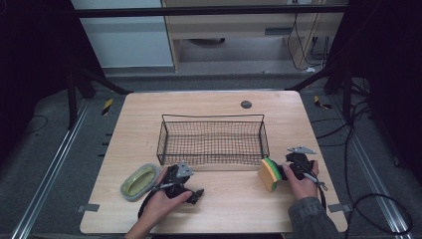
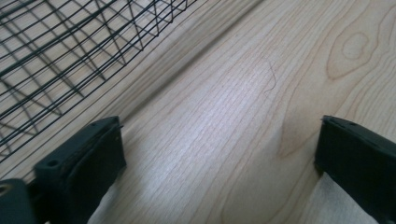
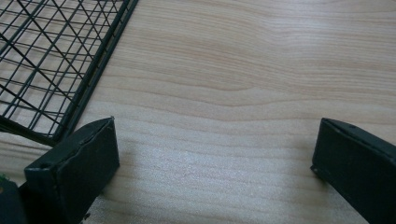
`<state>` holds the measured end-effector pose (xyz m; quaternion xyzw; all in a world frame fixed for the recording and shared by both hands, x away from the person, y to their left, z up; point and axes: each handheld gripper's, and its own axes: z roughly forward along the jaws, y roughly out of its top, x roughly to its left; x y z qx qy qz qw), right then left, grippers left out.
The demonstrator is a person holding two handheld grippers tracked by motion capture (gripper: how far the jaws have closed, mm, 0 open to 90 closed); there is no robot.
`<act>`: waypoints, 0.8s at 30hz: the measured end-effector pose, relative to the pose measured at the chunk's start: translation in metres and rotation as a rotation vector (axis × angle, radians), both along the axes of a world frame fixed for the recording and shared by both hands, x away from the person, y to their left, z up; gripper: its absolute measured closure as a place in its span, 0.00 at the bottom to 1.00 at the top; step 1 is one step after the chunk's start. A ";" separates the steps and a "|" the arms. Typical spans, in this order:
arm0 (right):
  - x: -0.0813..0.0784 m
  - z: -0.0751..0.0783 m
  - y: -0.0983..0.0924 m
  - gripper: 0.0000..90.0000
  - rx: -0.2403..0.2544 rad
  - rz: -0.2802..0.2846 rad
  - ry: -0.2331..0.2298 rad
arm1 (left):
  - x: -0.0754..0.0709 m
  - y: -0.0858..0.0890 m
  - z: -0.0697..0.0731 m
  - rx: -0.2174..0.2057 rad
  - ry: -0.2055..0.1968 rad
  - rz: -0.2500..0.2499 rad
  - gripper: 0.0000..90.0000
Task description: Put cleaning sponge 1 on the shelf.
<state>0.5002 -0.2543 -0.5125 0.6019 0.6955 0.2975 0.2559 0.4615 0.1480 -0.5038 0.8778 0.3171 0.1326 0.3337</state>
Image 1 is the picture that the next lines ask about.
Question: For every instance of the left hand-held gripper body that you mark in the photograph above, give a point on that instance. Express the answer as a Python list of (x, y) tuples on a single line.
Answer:
[(175, 186)]

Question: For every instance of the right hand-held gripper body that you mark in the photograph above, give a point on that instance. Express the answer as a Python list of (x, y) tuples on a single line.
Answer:
[(300, 159)]

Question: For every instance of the yellow and green sponge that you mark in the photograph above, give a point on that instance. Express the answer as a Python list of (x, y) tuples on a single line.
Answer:
[(267, 176)]

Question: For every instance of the green and grey soap dish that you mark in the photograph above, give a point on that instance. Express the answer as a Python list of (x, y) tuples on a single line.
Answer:
[(139, 182)]

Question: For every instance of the person's left hand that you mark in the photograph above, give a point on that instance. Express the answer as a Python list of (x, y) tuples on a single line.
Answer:
[(162, 205)]

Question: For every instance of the person's right hand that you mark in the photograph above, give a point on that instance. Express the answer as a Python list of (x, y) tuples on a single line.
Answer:
[(303, 189)]

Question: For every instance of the yellow and black tape strip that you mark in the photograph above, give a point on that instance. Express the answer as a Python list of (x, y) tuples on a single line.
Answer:
[(107, 107), (320, 103)]

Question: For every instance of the grey round table grommet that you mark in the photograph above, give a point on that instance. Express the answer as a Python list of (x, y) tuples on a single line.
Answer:
[(246, 104)]

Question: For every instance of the black metal stand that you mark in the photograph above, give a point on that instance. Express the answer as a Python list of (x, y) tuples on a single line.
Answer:
[(71, 99), (346, 96)]

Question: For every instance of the black curtain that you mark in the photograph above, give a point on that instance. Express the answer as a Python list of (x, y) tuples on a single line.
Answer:
[(33, 66), (391, 83)]

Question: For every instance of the light wooden desk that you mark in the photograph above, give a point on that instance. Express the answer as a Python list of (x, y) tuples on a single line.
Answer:
[(232, 25)]

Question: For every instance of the white cabinet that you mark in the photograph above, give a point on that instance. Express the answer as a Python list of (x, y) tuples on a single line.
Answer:
[(126, 43)]

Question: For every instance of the grey table bracket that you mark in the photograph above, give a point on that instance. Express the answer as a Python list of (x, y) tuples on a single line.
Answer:
[(88, 207), (339, 207)]

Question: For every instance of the aluminium floor rail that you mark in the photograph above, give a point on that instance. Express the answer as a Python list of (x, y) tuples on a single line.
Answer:
[(375, 179), (53, 169)]

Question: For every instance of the black horizontal frame bar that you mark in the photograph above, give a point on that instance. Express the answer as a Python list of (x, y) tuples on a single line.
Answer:
[(199, 11)]

